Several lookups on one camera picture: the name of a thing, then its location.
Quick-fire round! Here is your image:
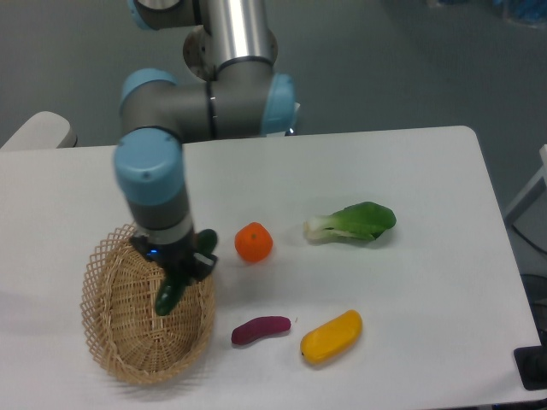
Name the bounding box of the purple sweet potato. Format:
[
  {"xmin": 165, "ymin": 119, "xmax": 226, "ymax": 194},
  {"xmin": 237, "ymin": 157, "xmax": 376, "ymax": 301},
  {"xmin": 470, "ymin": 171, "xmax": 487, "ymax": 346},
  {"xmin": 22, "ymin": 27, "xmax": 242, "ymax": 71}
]
[{"xmin": 231, "ymin": 316, "xmax": 291, "ymax": 346}]

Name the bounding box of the yellow mango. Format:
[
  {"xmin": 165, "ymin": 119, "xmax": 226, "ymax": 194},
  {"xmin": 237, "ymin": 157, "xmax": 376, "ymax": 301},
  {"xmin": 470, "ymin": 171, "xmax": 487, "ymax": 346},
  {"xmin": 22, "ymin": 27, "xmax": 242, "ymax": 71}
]
[{"xmin": 300, "ymin": 309, "xmax": 363, "ymax": 366}]

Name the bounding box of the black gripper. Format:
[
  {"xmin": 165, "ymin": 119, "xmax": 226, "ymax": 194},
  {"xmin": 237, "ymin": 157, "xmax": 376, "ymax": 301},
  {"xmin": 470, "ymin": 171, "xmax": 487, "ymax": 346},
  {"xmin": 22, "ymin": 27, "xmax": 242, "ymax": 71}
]
[{"xmin": 129, "ymin": 228, "xmax": 218, "ymax": 288}]

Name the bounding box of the orange tangerine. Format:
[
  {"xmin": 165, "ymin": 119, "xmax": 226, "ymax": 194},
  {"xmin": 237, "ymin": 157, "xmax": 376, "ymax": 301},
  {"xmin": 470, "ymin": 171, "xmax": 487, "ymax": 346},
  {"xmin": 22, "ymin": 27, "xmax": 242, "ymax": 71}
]
[{"xmin": 234, "ymin": 222, "xmax": 274, "ymax": 263}]

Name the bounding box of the white furniture at right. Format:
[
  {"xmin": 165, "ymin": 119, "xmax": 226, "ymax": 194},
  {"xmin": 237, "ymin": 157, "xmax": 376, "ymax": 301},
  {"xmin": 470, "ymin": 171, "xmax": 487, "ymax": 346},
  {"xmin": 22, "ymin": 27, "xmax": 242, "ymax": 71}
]
[{"xmin": 503, "ymin": 144, "xmax": 546, "ymax": 226}]

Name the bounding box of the woven wicker basket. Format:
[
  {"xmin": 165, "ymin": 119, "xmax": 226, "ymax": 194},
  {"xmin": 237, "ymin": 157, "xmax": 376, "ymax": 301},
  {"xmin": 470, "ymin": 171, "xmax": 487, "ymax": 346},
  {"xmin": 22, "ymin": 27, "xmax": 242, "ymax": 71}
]
[{"xmin": 80, "ymin": 224, "xmax": 215, "ymax": 384}]

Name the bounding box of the white chair armrest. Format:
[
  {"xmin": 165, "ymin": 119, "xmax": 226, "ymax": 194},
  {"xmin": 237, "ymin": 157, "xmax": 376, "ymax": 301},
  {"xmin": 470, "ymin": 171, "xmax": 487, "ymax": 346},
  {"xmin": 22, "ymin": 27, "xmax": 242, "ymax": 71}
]
[{"xmin": 1, "ymin": 111, "xmax": 78, "ymax": 152}]

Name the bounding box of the green bok choy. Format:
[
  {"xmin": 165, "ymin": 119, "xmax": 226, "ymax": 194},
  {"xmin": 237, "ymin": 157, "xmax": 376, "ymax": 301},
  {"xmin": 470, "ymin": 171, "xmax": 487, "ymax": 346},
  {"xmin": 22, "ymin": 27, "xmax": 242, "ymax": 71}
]
[{"xmin": 303, "ymin": 202, "xmax": 397, "ymax": 242}]

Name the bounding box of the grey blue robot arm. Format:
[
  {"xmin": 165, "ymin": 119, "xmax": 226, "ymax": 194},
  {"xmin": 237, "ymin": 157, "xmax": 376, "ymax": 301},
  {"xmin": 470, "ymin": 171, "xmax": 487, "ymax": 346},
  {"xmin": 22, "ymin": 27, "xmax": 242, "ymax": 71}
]
[{"xmin": 114, "ymin": 1, "xmax": 297, "ymax": 286}]

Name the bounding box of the dark green cucumber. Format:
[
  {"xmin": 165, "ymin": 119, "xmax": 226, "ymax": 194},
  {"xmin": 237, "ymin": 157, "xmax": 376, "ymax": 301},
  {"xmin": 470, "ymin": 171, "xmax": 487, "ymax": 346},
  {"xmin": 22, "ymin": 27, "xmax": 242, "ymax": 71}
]
[{"xmin": 155, "ymin": 229, "xmax": 218, "ymax": 316}]

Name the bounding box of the black device at edge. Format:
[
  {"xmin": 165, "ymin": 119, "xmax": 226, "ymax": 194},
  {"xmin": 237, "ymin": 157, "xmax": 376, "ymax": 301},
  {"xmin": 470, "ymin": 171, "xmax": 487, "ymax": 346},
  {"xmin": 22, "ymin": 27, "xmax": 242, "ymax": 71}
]
[{"xmin": 514, "ymin": 346, "xmax": 546, "ymax": 391}]

